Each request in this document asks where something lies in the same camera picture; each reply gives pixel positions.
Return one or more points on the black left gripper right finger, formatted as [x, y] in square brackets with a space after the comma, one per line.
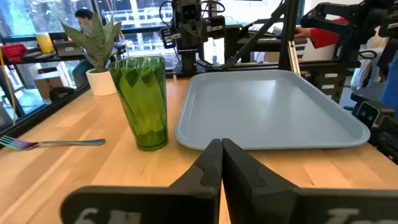
[267, 202]

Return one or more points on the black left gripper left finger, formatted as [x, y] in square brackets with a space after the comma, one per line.
[174, 202]

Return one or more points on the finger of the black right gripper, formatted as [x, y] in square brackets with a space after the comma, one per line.
[186, 34]
[200, 34]

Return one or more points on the green faceted plastic cup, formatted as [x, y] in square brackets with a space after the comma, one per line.
[141, 102]

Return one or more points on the iridescent rainbow metal fork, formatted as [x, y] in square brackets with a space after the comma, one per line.
[62, 143]

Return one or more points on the black background robot arm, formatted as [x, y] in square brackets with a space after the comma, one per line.
[342, 12]

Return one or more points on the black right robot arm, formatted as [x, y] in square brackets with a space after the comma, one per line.
[188, 60]

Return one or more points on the light blue plastic tray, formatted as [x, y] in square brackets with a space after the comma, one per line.
[267, 109]

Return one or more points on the silver aluminium bar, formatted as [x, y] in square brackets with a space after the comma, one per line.
[293, 59]

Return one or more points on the green plant in white pot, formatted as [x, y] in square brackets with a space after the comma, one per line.
[101, 82]

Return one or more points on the person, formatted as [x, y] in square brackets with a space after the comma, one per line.
[323, 37]
[83, 17]

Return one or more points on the grey box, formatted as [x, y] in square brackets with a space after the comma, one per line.
[68, 49]

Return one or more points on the black shelf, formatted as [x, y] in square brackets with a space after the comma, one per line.
[62, 59]

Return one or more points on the yellow container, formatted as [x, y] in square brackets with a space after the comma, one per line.
[45, 43]

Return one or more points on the cardboard box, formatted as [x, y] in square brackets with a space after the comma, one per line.
[46, 84]

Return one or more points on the red box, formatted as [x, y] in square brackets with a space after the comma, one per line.
[14, 51]

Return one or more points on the black depth camera module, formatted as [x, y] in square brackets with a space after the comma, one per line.
[368, 113]

